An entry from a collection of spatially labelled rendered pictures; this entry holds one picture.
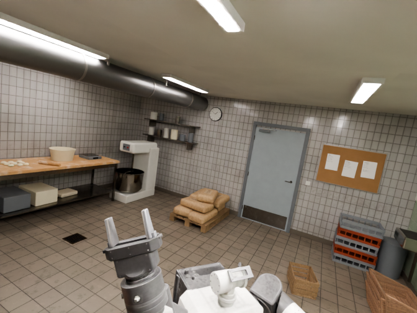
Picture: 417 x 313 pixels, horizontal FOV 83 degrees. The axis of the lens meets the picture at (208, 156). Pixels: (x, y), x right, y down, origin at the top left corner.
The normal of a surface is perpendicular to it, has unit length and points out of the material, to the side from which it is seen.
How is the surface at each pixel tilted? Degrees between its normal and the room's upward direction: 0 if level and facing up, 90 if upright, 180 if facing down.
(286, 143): 90
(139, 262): 83
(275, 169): 90
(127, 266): 83
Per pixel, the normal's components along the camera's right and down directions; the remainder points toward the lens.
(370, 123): -0.44, 0.06
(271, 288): -0.07, -0.89
